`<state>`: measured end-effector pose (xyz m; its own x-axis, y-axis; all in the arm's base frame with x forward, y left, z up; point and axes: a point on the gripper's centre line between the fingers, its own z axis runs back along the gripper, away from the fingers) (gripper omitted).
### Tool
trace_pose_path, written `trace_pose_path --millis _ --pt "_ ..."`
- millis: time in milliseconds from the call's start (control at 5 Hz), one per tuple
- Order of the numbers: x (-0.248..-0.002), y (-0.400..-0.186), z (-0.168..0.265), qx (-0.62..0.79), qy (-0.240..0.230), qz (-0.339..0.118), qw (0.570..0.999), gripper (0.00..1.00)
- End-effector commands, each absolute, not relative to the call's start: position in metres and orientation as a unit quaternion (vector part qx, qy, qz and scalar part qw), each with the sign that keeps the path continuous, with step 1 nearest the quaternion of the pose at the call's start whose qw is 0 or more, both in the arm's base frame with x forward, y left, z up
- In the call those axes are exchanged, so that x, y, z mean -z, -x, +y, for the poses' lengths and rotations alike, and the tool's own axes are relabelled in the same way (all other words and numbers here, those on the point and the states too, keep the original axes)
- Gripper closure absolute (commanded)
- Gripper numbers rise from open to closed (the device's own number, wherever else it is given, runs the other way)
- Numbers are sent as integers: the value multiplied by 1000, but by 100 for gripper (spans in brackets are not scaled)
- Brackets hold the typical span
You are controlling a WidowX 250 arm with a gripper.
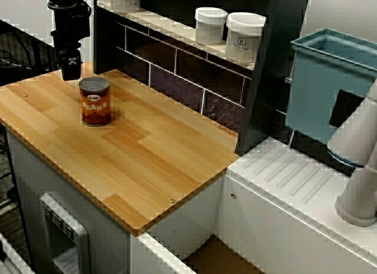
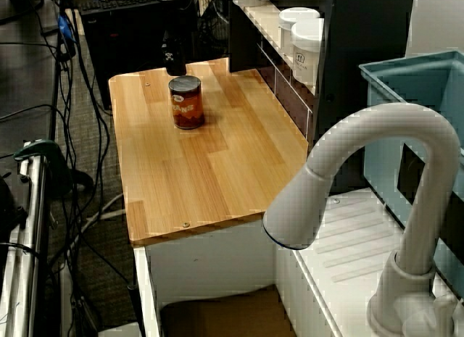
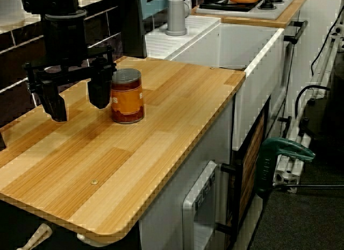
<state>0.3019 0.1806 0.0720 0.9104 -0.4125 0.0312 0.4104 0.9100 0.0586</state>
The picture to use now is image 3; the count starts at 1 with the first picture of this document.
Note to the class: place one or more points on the white kitchen cabinet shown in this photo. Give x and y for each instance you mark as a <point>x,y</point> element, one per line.
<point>166,215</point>

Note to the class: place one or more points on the white hook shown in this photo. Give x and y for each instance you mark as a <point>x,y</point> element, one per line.
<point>86,238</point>

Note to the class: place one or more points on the black stove grate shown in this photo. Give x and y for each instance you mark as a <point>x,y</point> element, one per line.
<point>215,4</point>

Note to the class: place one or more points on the orange beans can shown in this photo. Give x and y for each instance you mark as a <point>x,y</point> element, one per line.
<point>127,99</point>

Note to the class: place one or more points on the dark tiled backsplash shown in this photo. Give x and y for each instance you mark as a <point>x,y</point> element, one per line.
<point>10,59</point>

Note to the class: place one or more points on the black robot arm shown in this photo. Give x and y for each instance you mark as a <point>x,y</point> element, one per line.
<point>51,1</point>

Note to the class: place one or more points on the aluminium frame rail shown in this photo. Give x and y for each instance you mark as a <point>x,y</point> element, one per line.
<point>289,174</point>

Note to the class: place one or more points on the teal plastic bin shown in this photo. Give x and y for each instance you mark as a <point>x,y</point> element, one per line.
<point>150,8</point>

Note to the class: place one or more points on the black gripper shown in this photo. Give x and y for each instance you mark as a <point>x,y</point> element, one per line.
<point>65,40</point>

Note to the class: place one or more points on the white toy sink unit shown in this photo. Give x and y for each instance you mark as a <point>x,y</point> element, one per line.
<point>255,99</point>

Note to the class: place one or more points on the white shelf ledge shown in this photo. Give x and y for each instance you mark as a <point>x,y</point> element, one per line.
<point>10,21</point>

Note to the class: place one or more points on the black stove knob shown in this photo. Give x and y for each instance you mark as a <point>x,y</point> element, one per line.
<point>267,4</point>

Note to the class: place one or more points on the grey toy stove top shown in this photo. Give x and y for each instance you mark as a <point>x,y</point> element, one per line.
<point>268,12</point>

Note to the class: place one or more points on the grey toy faucet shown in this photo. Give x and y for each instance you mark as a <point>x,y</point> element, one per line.
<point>176,13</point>

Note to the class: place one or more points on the green clamp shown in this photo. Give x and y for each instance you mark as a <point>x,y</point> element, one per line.
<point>282,148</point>

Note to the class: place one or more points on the grey toy dishwasher panel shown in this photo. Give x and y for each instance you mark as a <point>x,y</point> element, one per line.
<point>188,207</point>

